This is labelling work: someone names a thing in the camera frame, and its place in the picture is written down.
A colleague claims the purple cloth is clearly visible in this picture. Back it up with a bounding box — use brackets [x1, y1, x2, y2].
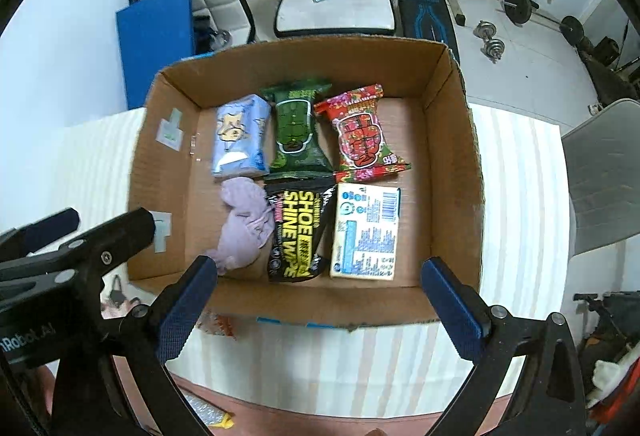
[206, 177, 274, 276]

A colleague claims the cream blue tissue pack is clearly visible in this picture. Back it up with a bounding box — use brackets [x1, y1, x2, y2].
[330, 182, 400, 281]

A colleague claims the black shoe shine wipes pack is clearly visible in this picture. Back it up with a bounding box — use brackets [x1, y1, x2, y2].
[265, 176, 336, 283]

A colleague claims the blue cat tissue pack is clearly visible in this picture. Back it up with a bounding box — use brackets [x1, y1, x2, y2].
[212, 94, 271, 178]

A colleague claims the red snack packet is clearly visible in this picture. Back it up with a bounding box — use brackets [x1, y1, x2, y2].
[314, 84, 411, 182]

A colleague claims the green snack packet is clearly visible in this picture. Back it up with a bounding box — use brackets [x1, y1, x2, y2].
[262, 78, 333, 180]

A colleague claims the striped cat tablecloth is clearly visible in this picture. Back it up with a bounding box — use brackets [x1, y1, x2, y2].
[1, 104, 570, 434]

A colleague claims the yellow banana pouch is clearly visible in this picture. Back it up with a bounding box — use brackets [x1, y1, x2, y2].
[181, 390, 234, 430]

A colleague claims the open cardboard box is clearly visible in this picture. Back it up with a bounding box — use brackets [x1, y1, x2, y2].
[126, 34, 486, 329]

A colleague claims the grey office chair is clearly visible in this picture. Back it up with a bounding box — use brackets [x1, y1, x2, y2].
[562, 99, 639, 256]

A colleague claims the blue mat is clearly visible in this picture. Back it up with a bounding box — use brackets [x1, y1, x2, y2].
[116, 0, 195, 110]

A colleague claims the black blue weight bench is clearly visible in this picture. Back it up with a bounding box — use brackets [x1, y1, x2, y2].
[399, 0, 460, 61]

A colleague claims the floor barbell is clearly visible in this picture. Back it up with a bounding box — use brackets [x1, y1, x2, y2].
[502, 0, 585, 47]

